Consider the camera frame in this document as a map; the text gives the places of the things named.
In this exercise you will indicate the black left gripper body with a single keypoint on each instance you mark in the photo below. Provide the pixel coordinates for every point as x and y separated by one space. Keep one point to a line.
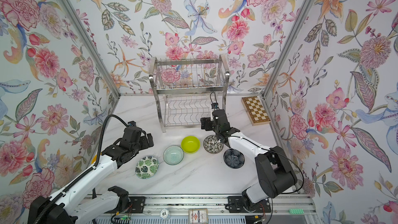
143 143

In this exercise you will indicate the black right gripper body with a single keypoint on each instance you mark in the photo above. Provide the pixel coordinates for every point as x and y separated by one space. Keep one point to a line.
212 125

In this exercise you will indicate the lime green plastic bowl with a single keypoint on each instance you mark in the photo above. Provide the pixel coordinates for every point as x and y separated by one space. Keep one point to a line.
190 144

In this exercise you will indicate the pale teal ceramic bowl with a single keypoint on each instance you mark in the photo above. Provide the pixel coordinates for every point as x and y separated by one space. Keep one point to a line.
173 155

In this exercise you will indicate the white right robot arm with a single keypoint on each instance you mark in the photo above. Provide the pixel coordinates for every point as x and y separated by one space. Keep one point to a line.
274 169

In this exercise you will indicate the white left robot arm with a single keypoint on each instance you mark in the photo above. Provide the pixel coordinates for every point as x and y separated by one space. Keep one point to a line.
65 205

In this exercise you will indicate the stainless steel dish rack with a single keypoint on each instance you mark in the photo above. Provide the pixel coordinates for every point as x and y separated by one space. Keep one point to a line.
184 90

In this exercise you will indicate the black white patterned bowl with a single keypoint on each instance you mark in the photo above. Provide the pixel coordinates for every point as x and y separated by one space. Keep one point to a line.
213 145

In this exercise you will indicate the green leaf pattern bowl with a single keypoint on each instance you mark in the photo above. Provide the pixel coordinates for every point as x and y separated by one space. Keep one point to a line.
147 167

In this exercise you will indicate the dark blue floral bowl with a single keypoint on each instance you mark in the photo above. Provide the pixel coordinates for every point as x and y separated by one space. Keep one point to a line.
233 158

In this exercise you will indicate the wooden chessboard box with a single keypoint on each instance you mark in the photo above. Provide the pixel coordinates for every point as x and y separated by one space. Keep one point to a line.
255 110

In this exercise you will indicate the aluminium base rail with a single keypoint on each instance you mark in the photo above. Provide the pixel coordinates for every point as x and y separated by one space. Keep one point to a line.
221 209

